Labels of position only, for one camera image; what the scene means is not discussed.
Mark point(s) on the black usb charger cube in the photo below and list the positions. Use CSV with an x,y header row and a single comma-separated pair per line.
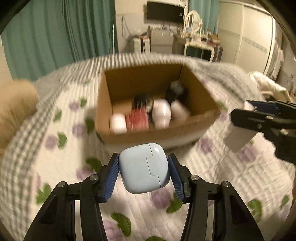
x,y
143,101

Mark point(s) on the white suitcase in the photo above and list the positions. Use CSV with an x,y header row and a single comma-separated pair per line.
x,y
140,45

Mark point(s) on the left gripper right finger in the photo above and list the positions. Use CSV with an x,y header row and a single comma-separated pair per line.
x,y
232,219

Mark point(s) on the green curtain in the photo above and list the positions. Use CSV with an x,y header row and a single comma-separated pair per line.
x,y
47,35
208,11

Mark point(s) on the cream fluffy blanket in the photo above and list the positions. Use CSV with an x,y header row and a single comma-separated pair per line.
x,y
269,88

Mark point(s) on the brown cardboard box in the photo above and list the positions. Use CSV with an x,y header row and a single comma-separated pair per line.
x,y
193,110

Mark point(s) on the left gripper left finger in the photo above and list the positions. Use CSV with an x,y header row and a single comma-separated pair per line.
x,y
56,218

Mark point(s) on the white bottle in box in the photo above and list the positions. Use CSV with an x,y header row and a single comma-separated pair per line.
x,y
118,123

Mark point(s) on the green curtain left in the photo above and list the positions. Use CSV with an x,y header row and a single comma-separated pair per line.
x,y
47,35

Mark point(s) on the beige pillow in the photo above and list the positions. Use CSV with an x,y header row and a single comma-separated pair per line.
x,y
19,100

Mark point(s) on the small grey fridge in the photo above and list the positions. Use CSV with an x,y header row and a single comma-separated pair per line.
x,y
161,41

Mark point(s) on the white wardrobe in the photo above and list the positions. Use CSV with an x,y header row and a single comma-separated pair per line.
x,y
247,33

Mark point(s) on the white floral quilt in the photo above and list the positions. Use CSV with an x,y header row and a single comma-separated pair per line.
x,y
263,181

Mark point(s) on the white huawei charger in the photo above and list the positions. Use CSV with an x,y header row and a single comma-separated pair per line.
x,y
236,137

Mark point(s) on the light blue earbuds case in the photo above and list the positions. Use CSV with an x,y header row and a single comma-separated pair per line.
x,y
144,168

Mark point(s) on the green curtain right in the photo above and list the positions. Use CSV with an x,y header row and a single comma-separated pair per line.
x,y
208,11

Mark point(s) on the black wall television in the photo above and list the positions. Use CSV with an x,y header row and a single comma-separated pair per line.
x,y
165,12

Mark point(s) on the white dressing table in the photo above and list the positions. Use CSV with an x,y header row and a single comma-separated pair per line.
x,y
206,50

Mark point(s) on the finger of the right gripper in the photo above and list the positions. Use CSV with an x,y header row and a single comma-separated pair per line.
x,y
256,120
271,106

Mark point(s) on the white oval vanity mirror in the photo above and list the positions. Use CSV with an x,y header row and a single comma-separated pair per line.
x,y
193,22

